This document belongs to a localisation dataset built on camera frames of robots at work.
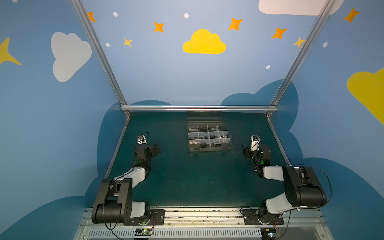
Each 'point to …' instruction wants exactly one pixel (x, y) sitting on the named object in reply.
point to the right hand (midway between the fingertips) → (252, 143)
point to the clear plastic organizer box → (207, 131)
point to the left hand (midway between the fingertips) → (152, 143)
